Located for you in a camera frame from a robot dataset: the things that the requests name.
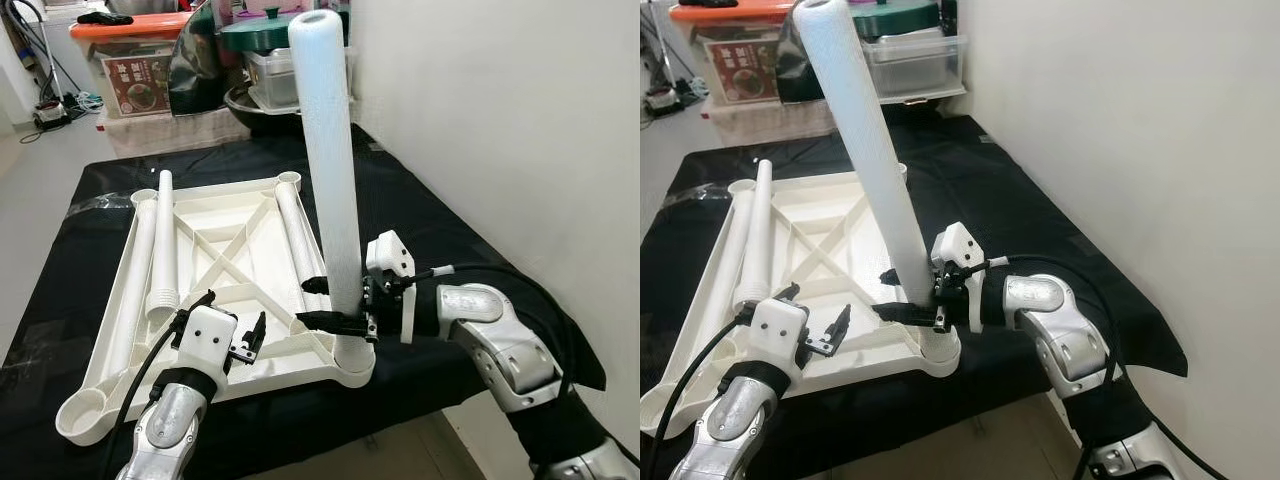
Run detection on white plastic table top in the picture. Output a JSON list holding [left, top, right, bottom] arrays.
[[55, 172, 378, 448], [640, 162, 963, 438]]

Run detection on black tablecloth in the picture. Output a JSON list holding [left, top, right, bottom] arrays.
[[640, 112, 1191, 480], [0, 123, 609, 480]]

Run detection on clear plastic bag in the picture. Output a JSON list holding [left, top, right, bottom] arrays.
[[70, 192, 136, 213], [680, 182, 736, 206]]

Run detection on beige cloth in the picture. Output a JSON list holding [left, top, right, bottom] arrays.
[[95, 110, 251, 159], [700, 98, 841, 149]]

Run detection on black wok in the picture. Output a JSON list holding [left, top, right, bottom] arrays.
[[222, 85, 306, 136]]

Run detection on clear plastic container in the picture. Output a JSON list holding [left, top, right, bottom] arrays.
[[860, 35, 969, 101], [243, 45, 356, 111]]

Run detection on red printed box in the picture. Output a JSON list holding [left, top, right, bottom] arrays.
[[703, 38, 779, 103], [100, 52, 173, 116]]

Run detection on black bag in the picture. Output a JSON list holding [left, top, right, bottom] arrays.
[[775, 0, 826, 103], [167, 0, 241, 116]]

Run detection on green pot lid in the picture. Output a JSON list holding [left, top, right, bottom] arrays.
[[218, 5, 301, 53], [850, 0, 946, 39]]

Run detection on orange lidded storage box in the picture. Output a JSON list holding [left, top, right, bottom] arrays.
[[668, 0, 801, 109], [68, 10, 196, 121]]

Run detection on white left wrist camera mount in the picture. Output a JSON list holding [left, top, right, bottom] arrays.
[[740, 297, 809, 373], [175, 305, 239, 376]]

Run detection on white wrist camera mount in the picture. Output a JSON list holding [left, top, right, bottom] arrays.
[[365, 230, 418, 346], [930, 222, 986, 333], [740, 297, 809, 373], [175, 305, 239, 376]]

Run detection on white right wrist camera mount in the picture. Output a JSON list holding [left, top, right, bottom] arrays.
[[365, 230, 418, 346], [930, 222, 986, 333]]

